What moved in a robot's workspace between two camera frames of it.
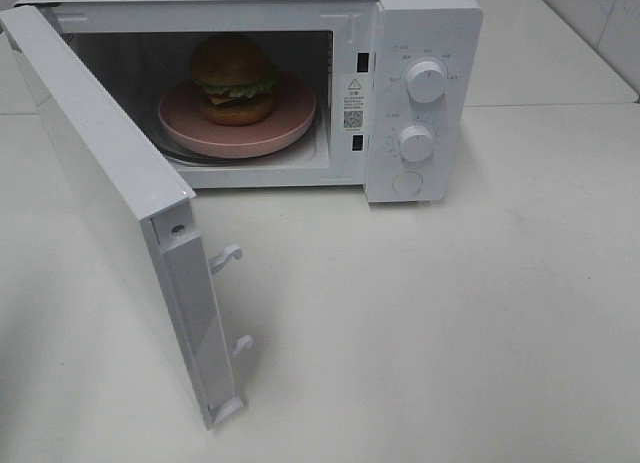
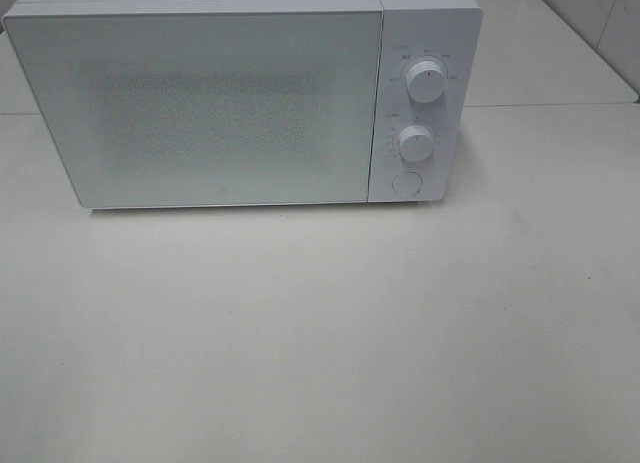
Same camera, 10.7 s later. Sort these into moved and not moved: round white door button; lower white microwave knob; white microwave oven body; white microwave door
Moved: white microwave door
Not moved: lower white microwave knob; round white door button; white microwave oven body
